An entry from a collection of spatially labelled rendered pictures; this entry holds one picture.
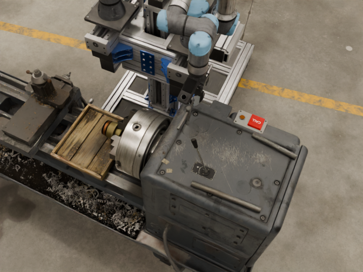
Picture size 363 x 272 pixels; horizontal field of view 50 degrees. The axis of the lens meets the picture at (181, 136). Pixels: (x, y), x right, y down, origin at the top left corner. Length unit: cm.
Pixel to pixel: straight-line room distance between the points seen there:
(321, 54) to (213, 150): 247
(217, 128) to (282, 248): 139
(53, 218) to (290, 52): 251
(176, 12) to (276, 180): 75
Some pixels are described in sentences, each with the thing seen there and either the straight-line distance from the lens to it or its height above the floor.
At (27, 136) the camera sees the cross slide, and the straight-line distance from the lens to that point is 209.
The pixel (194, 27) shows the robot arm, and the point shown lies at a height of 168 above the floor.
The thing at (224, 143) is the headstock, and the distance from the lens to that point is 164.
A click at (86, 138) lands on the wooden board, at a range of 212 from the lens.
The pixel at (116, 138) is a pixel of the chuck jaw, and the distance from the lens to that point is 182.
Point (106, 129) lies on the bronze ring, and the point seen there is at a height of 111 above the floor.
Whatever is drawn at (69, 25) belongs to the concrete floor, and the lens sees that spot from 401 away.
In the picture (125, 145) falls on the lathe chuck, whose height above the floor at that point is 120.
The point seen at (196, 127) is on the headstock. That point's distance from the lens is 167.
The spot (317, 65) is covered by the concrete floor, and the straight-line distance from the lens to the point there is 382.
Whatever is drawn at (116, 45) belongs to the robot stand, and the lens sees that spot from 230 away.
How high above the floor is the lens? 266
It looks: 58 degrees down
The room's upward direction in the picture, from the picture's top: 4 degrees clockwise
